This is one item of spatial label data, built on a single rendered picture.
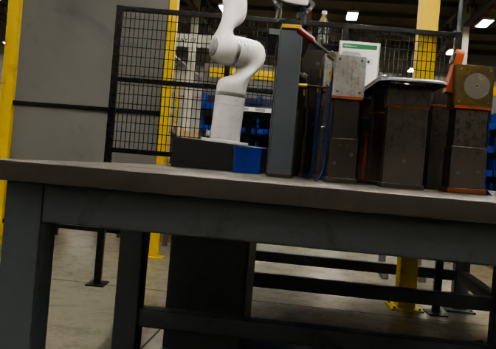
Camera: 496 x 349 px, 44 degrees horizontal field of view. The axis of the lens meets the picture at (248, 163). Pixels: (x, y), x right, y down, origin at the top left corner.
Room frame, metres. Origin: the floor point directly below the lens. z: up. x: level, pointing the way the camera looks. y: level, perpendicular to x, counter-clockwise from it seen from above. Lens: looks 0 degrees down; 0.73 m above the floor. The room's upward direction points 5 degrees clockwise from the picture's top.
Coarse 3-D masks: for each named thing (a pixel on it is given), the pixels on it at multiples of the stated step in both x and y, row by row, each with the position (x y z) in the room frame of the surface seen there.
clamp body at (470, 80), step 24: (456, 72) 1.71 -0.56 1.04; (480, 72) 1.71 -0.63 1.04; (456, 96) 1.71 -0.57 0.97; (480, 96) 1.71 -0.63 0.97; (456, 120) 1.72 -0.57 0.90; (480, 120) 1.71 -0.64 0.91; (456, 144) 1.72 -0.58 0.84; (480, 144) 1.71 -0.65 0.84; (456, 168) 1.71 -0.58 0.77; (480, 168) 1.71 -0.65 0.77; (456, 192) 1.71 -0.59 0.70; (480, 192) 1.71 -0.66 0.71
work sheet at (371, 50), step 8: (344, 48) 3.35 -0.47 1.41; (352, 48) 3.35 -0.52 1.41; (360, 48) 3.35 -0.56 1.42; (368, 48) 3.35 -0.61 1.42; (376, 48) 3.35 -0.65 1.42; (368, 56) 3.35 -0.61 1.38; (376, 56) 3.35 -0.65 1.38; (368, 64) 3.35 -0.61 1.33; (376, 64) 3.35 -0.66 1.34; (368, 72) 3.35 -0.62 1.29; (376, 72) 3.35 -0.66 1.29; (368, 80) 3.35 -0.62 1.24
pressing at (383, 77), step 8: (376, 80) 1.69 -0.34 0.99; (384, 80) 1.73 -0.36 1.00; (392, 80) 1.72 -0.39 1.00; (400, 80) 1.70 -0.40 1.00; (408, 80) 1.63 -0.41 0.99; (416, 80) 1.63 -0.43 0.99; (424, 80) 1.63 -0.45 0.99; (432, 80) 1.63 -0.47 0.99; (440, 80) 1.65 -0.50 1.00; (368, 88) 1.91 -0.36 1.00; (376, 88) 1.89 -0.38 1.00; (384, 88) 1.87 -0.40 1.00; (432, 88) 1.77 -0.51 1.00; (440, 88) 1.72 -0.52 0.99; (368, 96) 2.10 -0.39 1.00
